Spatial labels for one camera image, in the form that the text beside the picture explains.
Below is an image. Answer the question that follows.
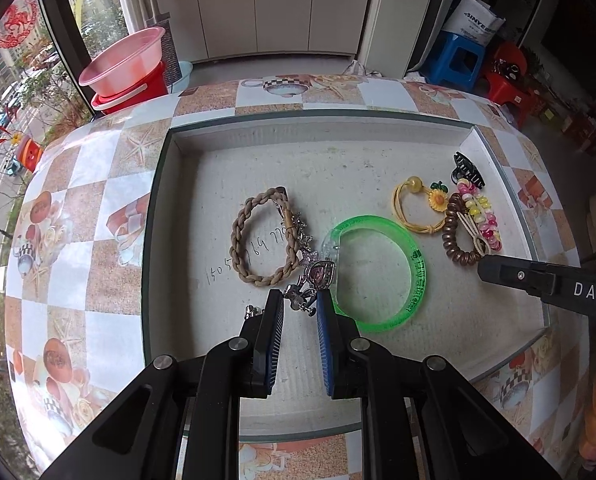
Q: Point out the green translucent bangle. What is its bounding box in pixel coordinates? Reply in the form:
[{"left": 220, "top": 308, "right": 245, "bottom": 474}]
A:
[{"left": 319, "top": 214, "right": 427, "bottom": 333}]

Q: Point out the pink yellow spiral bracelet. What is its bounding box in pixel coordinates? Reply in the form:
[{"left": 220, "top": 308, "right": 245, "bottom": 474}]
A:
[{"left": 456, "top": 179, "right": 503, "bottom": 253}]

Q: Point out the braided beige rope bracelet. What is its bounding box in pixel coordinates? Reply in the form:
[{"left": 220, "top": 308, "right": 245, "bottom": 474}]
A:
[{"left": 229, "top": 185, "right": 303, "bottom": 290}]

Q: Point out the black claw hair clip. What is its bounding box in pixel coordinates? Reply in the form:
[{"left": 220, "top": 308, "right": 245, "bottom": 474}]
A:
[{"left": 451, "top": 152, "right": 486, "bottom": 190}]

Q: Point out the yellow bead hair tie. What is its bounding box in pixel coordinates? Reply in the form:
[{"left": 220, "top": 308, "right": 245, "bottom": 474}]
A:
[{"left": 391, "top": 174, "right": 450, "bottom": 235}]

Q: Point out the grey jewelry tray box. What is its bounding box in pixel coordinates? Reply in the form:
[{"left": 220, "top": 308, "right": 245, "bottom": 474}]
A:
[{"left": 141, "top": 110, "right": 551, "bottom": 441}]

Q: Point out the red plastic stool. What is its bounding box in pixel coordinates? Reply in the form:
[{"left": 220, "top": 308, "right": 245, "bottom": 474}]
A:
[{"left": 484, "top": 42, "right": 536, "bottom": 128}]

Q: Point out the blue plastic stool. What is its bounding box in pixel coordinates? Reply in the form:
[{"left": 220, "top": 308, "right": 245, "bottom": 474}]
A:
[{"left": 420, "top": 32, "right": 486, "bottom": 92}]

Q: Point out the light blue basin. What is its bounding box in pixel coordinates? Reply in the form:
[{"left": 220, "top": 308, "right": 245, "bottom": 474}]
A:
[{"left": 169, "top": 60, "right": 193, "bottom": 93}]

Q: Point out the red plastic bucket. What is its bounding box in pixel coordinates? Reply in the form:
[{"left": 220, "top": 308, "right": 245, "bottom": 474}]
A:
[{"left": 90, "top": 61, "right": 168, "bottom": 115}]

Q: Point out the striped cloth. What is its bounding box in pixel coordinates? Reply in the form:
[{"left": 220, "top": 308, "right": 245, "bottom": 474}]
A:
[{"left": 342, "top": 60, "right": 383, "bottom": 78}]

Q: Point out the white paper bag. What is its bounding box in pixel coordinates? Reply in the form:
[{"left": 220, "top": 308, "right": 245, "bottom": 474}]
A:
[{"left": 442, "top": 0, "right": 505, "bottom": 47}]

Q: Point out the pink plastic basin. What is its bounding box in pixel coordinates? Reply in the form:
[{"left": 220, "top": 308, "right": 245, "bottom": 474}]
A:
[{"left": 78, "top": 26, "right": 165, "bottom": 96}]

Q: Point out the white cabinet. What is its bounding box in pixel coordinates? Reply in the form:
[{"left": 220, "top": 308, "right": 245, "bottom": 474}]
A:
[{"left": 157, "top": 0, "right": 368, "bottom": 62}]

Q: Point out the brown spiral hair tie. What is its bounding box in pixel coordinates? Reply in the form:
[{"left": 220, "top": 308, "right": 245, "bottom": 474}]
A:
[{"left": 441, "top": 192, "right": 489, "bottom": 267}]

